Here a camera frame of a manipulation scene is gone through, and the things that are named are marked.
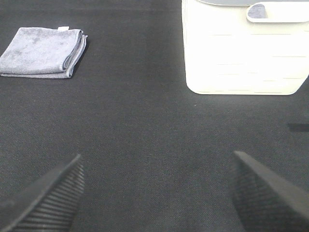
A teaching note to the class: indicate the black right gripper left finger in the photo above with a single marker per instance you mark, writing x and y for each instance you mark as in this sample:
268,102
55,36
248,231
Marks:
49,204

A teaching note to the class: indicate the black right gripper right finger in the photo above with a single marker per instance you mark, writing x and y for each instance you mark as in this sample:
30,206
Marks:
265,201

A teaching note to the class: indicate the grey towel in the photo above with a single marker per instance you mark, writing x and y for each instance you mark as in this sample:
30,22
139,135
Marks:
43,53
257,11

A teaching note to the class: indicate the white plastic basket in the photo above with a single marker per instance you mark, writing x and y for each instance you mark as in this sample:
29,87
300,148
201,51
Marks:
226,52

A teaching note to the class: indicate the grey towel in basket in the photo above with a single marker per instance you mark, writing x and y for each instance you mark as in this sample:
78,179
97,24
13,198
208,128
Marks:
257,11

